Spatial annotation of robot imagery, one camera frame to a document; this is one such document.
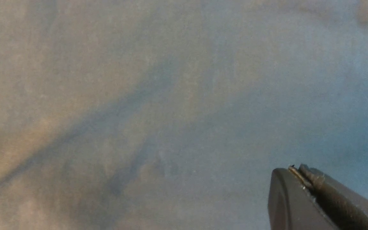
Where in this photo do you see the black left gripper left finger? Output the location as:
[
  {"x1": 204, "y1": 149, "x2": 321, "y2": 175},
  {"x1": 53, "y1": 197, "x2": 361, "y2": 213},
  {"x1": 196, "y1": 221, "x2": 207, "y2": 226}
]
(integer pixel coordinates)
[{"x1": 268, "y1": 168, "x2": 339, "y2": 230}]

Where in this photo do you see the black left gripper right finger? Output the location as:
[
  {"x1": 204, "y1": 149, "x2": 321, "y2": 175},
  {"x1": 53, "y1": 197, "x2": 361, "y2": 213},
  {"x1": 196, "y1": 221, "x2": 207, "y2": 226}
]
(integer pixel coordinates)
[{"x1": 288, "y1": 164, "x2": 368, "y2": 230}]

